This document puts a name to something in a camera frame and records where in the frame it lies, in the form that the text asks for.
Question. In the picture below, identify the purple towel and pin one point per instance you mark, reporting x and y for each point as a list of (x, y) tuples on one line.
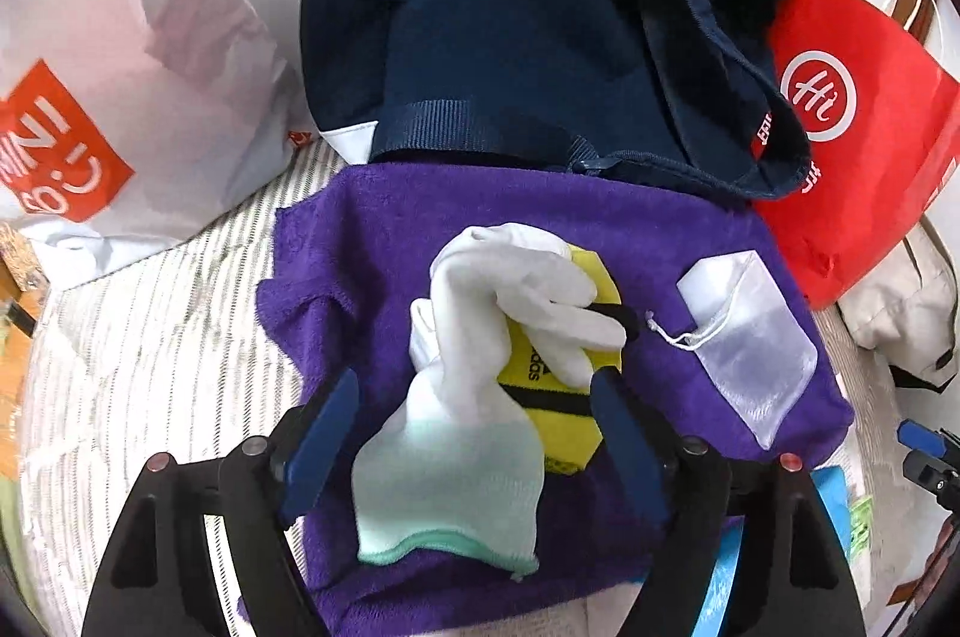
[(347, 264)]

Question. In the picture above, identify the wooden furniture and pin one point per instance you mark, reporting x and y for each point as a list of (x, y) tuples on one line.
[(24, 291)]

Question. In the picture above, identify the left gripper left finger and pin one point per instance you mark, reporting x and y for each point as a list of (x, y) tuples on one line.
[(156, 577)]

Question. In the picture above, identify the cream canvas bag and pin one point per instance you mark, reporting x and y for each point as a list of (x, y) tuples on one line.
[(906, 308)]

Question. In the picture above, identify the yellow black armband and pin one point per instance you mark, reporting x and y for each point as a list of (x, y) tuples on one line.
[(561, 414)]

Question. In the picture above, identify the white Miniso plastic bag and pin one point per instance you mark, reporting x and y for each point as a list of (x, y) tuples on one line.
[(129, 125)]

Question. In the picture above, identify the red paper bag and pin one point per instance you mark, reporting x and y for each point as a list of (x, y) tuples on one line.
[(882, 118)]

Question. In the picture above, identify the sheer white drawstring pouch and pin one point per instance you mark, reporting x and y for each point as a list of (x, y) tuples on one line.
[(759, 359)]

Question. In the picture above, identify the striped bed cover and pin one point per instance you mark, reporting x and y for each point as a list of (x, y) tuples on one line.
[(164, 355)]

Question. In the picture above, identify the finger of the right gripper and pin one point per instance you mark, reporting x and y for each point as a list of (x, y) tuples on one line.
[(939, 444)]

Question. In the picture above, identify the navy blue tote bag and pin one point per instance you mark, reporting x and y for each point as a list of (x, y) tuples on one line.
[(678, 94)]

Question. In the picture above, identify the white glove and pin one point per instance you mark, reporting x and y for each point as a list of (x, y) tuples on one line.
[(459, 466)]

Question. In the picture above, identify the green wet wipes pack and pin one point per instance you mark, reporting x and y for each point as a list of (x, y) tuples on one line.
[(861, 521)]

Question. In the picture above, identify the white sponge block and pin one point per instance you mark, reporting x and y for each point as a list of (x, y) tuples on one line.
[(708, 288)]

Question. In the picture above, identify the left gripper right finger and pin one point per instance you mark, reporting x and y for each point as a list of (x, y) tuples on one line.
[(690, 490)]

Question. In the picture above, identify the blue tissue pack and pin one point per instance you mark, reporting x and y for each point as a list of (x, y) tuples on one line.
[(786, 557)]

